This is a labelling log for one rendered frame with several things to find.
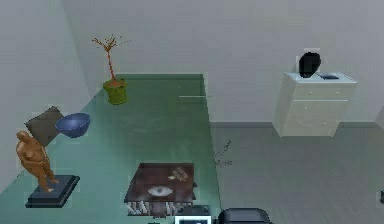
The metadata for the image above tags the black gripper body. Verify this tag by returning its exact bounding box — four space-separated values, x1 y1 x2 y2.
176 205 211 217

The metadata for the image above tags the thick brown toothed book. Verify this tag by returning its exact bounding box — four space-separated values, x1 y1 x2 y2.
123 162 198 217

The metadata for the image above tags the dark flat book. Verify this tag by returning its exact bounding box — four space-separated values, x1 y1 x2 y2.
316 73 341 81

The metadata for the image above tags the green glass table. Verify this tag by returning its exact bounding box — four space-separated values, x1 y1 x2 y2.
0 73 223 224

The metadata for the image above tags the red twig plant green pot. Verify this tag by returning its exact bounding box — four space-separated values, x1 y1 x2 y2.
91 34 132 106

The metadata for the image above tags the blue bowl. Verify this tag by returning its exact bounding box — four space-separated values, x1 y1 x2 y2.
54 112 92 139

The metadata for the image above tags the white chest of drawers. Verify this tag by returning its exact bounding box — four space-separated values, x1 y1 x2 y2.
271 71 358 138

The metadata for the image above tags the brown figure statue dark base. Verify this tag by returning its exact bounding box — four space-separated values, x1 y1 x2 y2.
15 130 81 209

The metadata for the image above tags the black rounded object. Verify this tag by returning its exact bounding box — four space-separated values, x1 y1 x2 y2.
298 51 323 80

